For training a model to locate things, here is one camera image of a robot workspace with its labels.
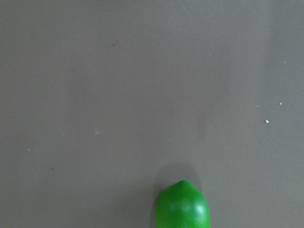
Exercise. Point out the green lime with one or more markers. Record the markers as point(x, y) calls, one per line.
point(182, 206)

